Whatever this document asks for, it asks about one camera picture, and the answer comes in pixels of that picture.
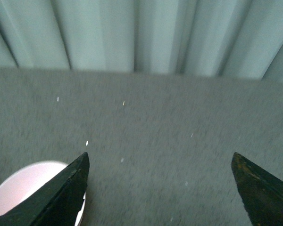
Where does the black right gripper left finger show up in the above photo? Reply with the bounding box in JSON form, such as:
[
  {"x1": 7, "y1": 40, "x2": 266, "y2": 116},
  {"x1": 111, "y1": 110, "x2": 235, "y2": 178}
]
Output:
[{"x1": 0, "y1": 152, "x2": 89, "y2": 226}]

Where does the white pleated curtain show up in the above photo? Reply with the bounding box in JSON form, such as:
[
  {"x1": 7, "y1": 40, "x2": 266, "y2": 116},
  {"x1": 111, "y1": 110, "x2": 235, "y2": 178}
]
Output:
[{"x1": 0, "y1": 0, "x2": 283, "y2": 82}]

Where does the pale pink bowl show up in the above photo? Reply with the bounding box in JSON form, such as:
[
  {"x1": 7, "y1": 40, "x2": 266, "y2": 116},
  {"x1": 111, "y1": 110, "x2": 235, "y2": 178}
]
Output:
[{"x1": 0, "y1": 161, "x2": 86, "y2": 226}]

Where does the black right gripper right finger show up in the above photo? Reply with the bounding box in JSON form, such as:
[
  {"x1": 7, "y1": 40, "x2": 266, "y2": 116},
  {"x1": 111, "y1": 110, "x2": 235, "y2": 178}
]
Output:
[{"x1": 231, "y1": 153, "x2": 283, "y2": 226}]

